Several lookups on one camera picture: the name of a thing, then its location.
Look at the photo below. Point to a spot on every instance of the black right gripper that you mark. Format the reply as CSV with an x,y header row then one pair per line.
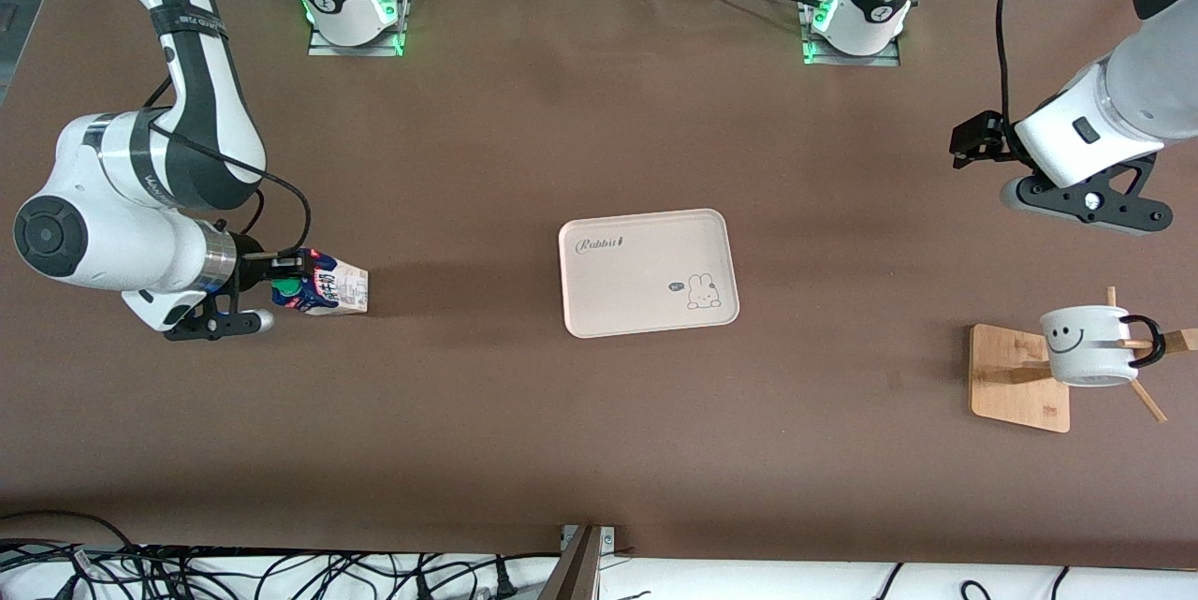
x,y
251,263

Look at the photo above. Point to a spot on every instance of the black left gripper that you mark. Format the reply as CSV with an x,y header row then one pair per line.
x,y
978,136

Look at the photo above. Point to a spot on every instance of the blue white milk carton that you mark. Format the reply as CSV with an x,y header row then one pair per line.
x,y
337,289

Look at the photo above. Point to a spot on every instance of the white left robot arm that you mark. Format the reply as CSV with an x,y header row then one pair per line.
x,y
1132,85

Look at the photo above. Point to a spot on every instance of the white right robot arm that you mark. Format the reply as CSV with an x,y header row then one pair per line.
x,y
112,235

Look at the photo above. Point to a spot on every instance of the wooden cup rack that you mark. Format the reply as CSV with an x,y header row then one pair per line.
x,y
1011,394

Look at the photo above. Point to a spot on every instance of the cream rabbit print tray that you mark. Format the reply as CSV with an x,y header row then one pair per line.
x,y
646,277

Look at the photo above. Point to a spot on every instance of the grey aluminium pole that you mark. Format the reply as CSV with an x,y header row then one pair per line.
x,y
576,572

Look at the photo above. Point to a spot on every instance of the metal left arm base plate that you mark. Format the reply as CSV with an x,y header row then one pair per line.
x,y
889,61

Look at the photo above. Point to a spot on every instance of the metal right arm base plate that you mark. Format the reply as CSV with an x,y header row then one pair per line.
x,y
323,49

